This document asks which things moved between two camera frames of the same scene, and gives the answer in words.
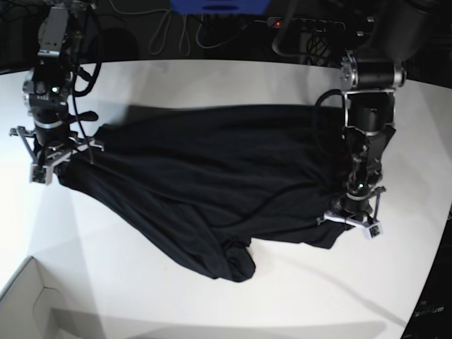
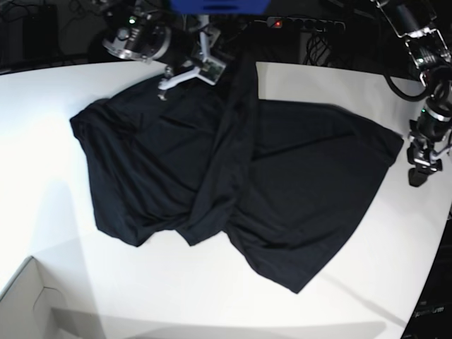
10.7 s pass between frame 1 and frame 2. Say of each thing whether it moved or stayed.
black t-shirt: moved
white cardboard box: stayed
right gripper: moved
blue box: stayed
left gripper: moved
